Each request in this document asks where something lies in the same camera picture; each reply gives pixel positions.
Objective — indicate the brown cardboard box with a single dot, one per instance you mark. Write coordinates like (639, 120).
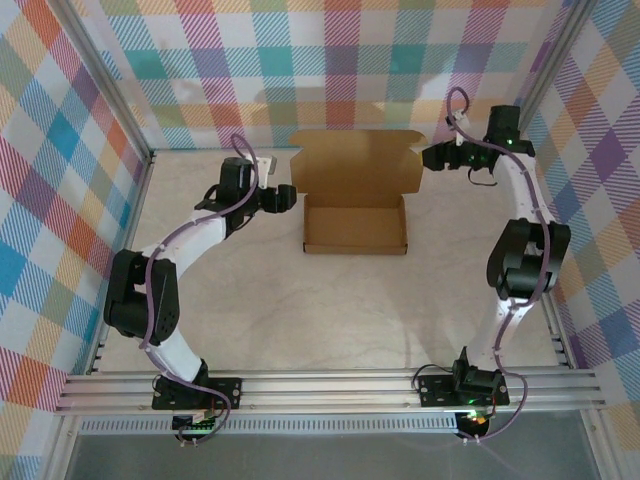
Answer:
(357, 160)

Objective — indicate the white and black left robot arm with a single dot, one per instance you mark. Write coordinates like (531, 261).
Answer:
(200, 235)

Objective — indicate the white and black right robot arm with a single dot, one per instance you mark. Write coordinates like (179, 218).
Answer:
(525, 260)

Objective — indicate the aluminium right frame post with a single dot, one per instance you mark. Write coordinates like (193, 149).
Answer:
(544, 75)

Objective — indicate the aluminium frame post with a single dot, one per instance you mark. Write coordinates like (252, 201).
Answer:
(102, 75)
(544, 75)

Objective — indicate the aluminium left side rail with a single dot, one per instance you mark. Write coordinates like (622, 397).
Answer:
(135, 212)

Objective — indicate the aluminium left frame post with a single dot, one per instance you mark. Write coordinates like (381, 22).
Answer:
(102, 75)

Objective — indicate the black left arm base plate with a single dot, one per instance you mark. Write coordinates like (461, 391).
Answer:
(227, 392)

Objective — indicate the aluminium mounting rail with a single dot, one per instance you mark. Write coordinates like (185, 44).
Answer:
(325, 392)

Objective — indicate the aluminium right side rail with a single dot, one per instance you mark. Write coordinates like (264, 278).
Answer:
(560, 345)

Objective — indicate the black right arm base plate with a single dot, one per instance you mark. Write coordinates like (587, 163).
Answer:
(435, 390)

